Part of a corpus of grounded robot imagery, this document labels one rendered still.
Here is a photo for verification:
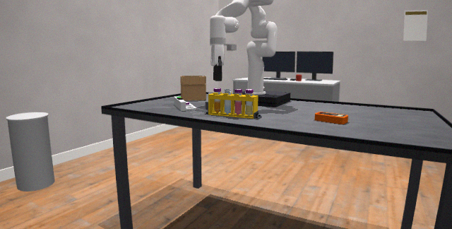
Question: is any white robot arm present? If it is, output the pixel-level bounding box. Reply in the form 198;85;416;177
210;0;278;95

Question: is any brown cardboard box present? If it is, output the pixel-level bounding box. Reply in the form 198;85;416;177
182;76;206;100

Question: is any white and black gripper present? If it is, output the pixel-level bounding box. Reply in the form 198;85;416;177
210;44;224;81

